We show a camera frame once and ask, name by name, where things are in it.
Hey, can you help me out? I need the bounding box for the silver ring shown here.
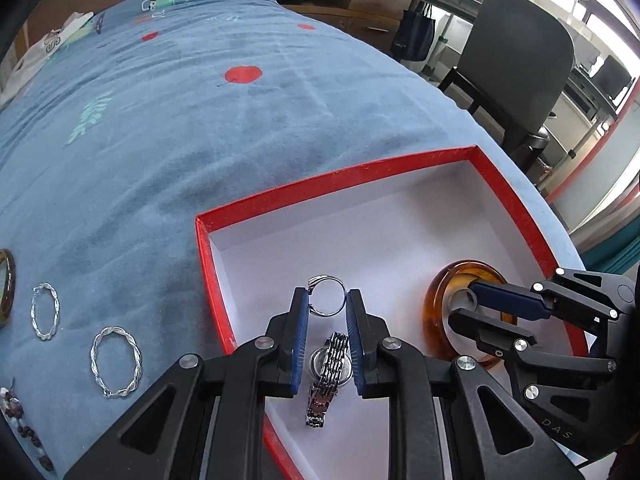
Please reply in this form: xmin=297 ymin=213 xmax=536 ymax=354
xmin=307 ymin=275 xmax=347 ymax=317

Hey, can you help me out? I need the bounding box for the silver link wristwatch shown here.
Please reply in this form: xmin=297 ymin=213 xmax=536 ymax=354
xmin=305 ymin=332 xmax=357 ymax=430

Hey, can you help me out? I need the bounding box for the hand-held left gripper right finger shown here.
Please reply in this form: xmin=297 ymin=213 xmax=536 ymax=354
xmin=345 ymin=288 xmax=583 ymax=480

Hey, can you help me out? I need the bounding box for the dark blue bag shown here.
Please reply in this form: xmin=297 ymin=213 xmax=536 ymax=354
xmin=391 ymin=2 xmax=437 ymax=61

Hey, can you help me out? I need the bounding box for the black chair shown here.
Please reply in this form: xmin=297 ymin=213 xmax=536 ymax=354
xmin=439 ymin=0 xmax=576 ymax=163

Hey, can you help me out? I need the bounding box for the white garment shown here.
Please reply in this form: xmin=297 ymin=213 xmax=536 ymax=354
xmin=0 ymin=11 xmax=95 ymax=108

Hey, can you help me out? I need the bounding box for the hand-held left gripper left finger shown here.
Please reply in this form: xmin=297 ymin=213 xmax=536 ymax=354
xmin=65 ymin=287 xmax=310 ymax=480

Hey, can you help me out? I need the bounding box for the red cardboard box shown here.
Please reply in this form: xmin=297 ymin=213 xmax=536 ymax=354
xmin=195 ymin=145 xmax=590 ymax=480

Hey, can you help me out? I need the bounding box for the silver twisted hoop earring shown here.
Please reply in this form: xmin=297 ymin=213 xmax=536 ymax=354
xmin=90 ymin=326 xmax=143 ymax=400
xmin=30 ymin=282 xmax=61 ymax=342

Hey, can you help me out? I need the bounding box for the amber orange bangle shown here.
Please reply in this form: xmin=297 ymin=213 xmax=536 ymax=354
xmin=424 ymin=259 xmax=518 ymax=372

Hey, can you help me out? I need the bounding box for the dark brown bangle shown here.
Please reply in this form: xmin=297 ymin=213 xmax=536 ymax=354
xmin=0 ymin=248 xmax=17 ymax=328

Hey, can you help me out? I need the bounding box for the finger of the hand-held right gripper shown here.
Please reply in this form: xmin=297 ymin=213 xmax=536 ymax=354
xmin=469 ymin=267 xmax=623 ymax=333
xmin=447 ymin=309 xmax=618 ymax=403

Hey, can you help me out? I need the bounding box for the beaded necklace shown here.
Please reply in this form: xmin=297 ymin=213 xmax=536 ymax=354
xmin=0 ymin=384 xmax=55 ymax=472

